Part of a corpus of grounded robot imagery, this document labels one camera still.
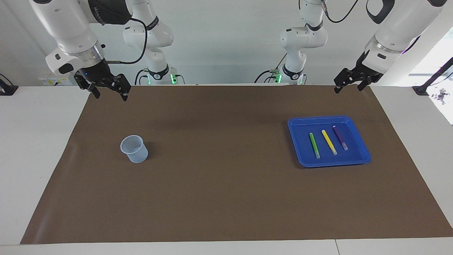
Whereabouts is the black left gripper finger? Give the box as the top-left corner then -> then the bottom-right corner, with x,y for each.
334,68 -> 361,94
357,76 -> 376,91

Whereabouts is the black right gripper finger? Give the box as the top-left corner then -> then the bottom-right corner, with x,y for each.
74,71 -> 101,99
108,74 -> 132,102

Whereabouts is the purple pen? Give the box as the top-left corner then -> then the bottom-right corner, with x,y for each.
332,125 -> 349,151

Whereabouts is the yellow pen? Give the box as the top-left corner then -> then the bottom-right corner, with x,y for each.
321,130 -> 338,155

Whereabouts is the green pen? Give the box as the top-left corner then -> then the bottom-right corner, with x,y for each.
309,133 -> 321,159

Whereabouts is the white socket box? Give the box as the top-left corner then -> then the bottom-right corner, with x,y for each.
38,76 -> 76,86

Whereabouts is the translucent plastic cup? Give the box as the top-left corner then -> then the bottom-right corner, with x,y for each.
120,135 -> 149,164

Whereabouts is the black table clamp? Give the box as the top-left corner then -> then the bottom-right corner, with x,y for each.
0,74 -> 19,96

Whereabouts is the blue plastic tray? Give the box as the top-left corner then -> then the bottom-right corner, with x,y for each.
287,115 -> 372,168

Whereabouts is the brown table mat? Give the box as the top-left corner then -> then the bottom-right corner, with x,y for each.
20,84 -> 453,245

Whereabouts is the black base cable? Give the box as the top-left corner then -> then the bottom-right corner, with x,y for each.
254,53 -> 288,84
134,69 -> 149,85

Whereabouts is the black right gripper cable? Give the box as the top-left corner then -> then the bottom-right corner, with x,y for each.
104,18 -> 147,65

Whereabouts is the black camera stand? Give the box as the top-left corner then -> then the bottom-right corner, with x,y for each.
412,57 -> 453,96

